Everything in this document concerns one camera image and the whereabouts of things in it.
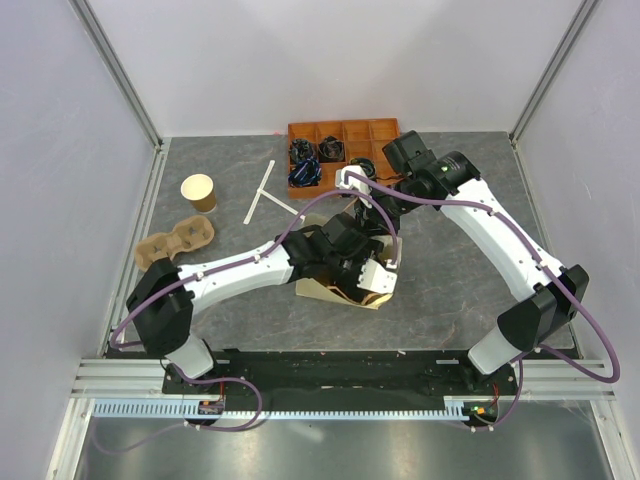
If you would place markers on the orange compartment tray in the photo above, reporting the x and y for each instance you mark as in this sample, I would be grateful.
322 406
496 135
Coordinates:
360 138

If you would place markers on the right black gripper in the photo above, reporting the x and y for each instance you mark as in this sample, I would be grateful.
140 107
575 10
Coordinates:
373 222

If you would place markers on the dark item in tray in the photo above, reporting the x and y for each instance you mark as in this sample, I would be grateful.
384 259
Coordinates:
301 150

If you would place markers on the blue yellow item in tray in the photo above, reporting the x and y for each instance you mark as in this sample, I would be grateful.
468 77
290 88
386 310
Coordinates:
367 166

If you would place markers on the white straw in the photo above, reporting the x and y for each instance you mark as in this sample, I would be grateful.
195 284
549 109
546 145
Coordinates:
249 215
277 201

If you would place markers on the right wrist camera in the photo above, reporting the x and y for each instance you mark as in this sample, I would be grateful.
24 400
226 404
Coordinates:
349 178

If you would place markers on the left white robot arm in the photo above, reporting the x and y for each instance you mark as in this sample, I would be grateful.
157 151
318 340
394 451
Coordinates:
167 297

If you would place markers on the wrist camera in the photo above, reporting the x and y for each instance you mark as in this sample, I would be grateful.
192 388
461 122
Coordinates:
349 178
376 277

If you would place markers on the blue striped item in tray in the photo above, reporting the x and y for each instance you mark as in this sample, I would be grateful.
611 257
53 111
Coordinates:
306 173

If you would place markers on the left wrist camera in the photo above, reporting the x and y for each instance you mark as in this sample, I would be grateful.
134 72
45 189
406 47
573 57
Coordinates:
376 277

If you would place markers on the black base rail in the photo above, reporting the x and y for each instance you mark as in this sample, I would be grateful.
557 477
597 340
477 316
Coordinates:
429 372

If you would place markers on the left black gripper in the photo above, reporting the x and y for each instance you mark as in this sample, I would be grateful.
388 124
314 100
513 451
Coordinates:
342 284

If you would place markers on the grey cable duct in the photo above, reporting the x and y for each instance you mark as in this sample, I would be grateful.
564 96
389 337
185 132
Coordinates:
182 409

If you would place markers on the kraft paper bag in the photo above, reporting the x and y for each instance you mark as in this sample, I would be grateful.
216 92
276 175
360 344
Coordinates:
339 233

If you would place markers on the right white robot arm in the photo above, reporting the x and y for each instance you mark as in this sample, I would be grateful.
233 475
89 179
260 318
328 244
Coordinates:
545 291

